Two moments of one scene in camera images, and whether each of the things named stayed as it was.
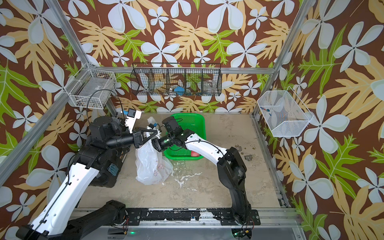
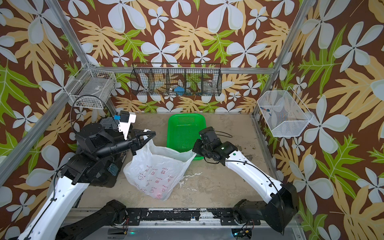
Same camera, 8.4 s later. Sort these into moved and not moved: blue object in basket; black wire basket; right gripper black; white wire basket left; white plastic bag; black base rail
Moved: right gripper black; white plastic bag
Not moved: black base rail; black wire basket; blue object in basket; white wire basket left
